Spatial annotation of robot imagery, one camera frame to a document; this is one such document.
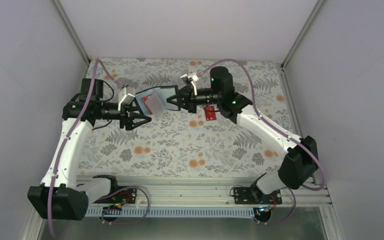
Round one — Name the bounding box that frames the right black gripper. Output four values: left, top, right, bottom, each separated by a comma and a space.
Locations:
166, 84, 221, 114

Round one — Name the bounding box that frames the black leather card holder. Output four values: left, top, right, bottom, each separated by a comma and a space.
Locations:
135, 85, 177, 118

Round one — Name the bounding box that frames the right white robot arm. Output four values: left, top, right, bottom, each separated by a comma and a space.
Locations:
166, 66, 319, 204

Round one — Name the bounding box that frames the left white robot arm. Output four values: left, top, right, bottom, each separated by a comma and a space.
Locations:
27, 78, 152, 221

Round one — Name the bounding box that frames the floral table mat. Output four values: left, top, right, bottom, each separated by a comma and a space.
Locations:
78, 58, 283, 178

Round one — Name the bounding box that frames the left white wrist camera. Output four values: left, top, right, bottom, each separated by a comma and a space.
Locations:
117, 85, 136, 111

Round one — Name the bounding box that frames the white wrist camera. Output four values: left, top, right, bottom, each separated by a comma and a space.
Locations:
117, 85, 136, 111
180, 68, 199, 96

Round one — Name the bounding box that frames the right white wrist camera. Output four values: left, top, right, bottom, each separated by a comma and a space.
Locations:
180, 68, 199, 96

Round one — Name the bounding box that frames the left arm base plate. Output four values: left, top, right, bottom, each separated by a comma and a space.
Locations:
93, 188, 137, 205

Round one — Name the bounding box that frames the aluminium rail frame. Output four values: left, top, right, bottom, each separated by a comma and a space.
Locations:
34, 177, 332, 208

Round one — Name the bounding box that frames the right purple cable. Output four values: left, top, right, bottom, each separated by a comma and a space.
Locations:
196, 58, 327, 226

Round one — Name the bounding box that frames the purple cable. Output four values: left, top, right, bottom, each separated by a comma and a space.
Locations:
196, 58, 327, 226
46, 58, 150, 238

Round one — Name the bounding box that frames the white slotted cable duct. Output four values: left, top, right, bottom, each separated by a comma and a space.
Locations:
44, 206, 257, 219

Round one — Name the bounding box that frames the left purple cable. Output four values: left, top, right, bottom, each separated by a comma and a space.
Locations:
46, 58, 150, 238

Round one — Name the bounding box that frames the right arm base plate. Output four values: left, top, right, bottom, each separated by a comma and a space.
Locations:
229, 185, 283, 205

